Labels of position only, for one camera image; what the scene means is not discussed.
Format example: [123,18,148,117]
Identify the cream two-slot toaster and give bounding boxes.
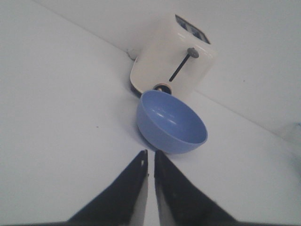
[130,14,216,99]

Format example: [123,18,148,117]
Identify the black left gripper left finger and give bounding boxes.
[0,149,149,226]

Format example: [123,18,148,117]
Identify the blue plastic bowl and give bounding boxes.
[136,90,208,154]

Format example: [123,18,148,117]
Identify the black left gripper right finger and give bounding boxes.
[154,150,301,226]

